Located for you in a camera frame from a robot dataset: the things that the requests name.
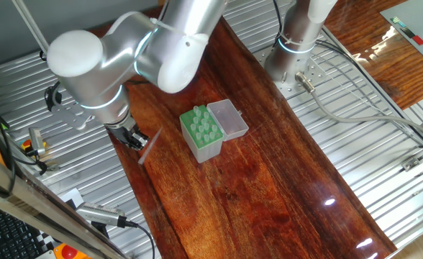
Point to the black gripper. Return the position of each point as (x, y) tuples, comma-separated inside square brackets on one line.
[(119, 131)]

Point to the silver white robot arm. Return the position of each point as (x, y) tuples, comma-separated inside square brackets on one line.
[(96, 82)]

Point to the pipette tip box green rack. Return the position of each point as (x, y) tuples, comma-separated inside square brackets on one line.
[(211, 153)]

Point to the checkerboard calibration sheet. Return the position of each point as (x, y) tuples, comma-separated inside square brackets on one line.
[(72, 197)]

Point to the black computer mouse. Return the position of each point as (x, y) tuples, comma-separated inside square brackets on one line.
[(100, 230)]

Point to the glossy wood grain board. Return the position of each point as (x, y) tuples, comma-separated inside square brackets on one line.
[(377, 72), (251, 198)]

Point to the orange emergency stop box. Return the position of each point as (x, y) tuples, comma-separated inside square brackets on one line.
[(69, 252)]

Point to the black keyboard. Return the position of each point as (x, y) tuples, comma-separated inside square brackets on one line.
[(6, 234)]

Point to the green toy brick strip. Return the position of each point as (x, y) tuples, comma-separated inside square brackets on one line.
[(398, 21)]

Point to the black toy brick strip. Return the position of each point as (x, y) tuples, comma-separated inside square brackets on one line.
[(408, 32)]

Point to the red toy brick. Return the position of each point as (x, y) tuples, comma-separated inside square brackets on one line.
[(418, 40)]

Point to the grey brick baseplate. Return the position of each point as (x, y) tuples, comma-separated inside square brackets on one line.
[(420, 18)]

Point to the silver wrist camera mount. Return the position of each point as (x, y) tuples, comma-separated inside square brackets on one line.
[(75, 117)]

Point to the silver ribbed camera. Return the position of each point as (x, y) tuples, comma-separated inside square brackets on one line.
[(100, 214)]

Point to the metal frame beam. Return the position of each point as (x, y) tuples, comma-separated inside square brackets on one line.
[(35, 205)]

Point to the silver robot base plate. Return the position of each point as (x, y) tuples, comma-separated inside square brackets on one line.
[(317, 73)]

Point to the silver aluminium corner bracket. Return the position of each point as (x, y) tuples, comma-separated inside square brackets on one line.
[(411, 163)]

